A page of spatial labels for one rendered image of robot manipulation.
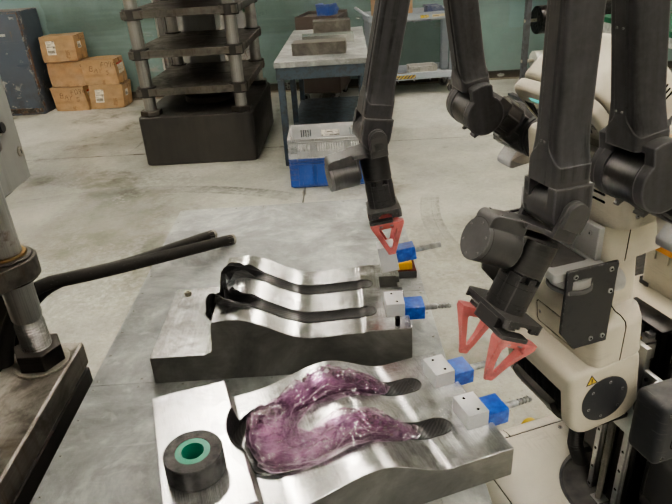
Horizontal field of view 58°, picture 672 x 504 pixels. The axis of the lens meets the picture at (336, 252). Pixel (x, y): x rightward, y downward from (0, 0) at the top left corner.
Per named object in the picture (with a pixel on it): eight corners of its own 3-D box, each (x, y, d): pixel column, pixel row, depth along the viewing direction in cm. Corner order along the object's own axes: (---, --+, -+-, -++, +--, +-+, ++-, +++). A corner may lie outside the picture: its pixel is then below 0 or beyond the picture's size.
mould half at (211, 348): (396, 297, 140) (395, 245, 134) (412, 366, 117) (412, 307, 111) (182, 311, 140) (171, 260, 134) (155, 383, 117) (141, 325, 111)
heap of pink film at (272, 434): (382, 376, 106) (381, 339, 102) (428, 445, 91) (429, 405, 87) (236, 416, 99) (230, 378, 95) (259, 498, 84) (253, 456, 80)
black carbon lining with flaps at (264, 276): (371, 286, 132) (370, 247, 128) (378, 327, 118) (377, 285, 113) (213, 296, 132) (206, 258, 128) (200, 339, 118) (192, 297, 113)
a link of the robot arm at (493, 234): (596, 207, 76) (552, 186, 83) (528, 183, 71) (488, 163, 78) (552, 290, 79) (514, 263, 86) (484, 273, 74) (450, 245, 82)
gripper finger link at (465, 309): (461, 368, 84) (489, 310, 81) (436, 341, 90) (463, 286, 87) (498, 374, 87) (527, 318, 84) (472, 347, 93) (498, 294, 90)
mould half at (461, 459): (433, 375, 114) (434, 326, 109) (511, 474, 92) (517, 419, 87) (164, 449, 101) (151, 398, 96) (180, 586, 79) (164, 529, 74)
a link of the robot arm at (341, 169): (386, 129, 111) (372, 114, 118) (327, 143, 110) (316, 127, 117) (392, 186, 118) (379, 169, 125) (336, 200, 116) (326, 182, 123)
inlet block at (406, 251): (440, 252, 129) (436, 228, 127) (445, 260, 124) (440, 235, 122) (380, 265, 130) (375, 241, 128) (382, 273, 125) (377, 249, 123)
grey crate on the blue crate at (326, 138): (371, 139, 459) (370, 120, 452) (373, 156, 422) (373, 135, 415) (291, 144, 461) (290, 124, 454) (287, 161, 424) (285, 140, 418)
